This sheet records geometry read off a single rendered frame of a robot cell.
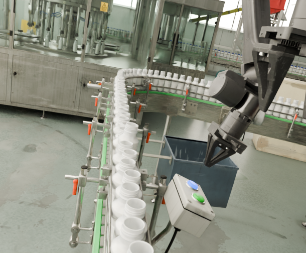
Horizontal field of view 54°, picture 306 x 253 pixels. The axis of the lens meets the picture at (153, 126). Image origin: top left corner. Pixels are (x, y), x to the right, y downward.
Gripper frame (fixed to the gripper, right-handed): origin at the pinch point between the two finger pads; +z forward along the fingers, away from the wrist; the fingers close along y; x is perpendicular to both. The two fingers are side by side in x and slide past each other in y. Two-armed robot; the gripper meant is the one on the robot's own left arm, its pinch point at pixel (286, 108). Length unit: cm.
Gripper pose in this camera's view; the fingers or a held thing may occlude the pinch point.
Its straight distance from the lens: 41.9
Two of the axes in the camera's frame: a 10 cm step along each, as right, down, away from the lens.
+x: -1.2, -3.1, 9.4
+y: 9.7, 1.5, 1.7
